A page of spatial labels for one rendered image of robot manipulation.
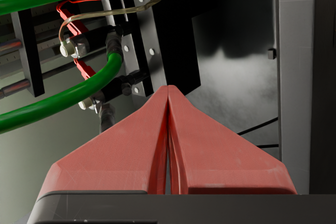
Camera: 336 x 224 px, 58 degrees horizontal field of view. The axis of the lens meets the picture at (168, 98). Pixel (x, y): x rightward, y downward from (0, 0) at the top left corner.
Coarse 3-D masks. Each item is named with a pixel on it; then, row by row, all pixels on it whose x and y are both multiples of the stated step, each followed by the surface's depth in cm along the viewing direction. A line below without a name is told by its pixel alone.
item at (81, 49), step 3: (78, 45) 38; (81, 45) 38; (84, 45) 39; (78, 48) 38; (81, 48) 38; (84, 48) 39; (78, 51) 38; (81, 51) 38; (84, 51) 39; (78, 54) 38; (81, 54) 39; (84, 54) 39
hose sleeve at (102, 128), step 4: (104, 112) 38; (108, 112) 38; (112, 112) 39; (100, 116) 38; (104, 116) 37; (108, 116) 37; (112, 116) 38; (100, 120) 37; (104, 120) 36; (108, 120) 36; (112, 120) 36; (100, 124) 36; (104, 124) 35; (108, 124) 35; (112, 124) 36; (100, 128) 35; (104, 128) 34; (100, 132) 34
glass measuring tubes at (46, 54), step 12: (60, 0) 64; (72, 0) 64; (36, 12) 62; (48, 12) 62; (72, 12) 65; (0, 24) 58; (12, 24) 58; (36, 24) 61; (48, 24) 64; (60, 24) 66; (0, 36) 58; (12, 36) 60; (48, 48) 64; (0, 60) 59; (12, 60) 61; (48, 60) 66; (0, 72) 58; (12, 72) 61
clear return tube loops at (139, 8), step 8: (152, 0) 35; (120, 8) 35; (128, 8) 35; (136, 8) 34; (144, 8) 34; (72, 16) 38; (80, 16) 37; (88, 16) 37; (96, 16) 36; (64, 24) 39; (64, 40) 39
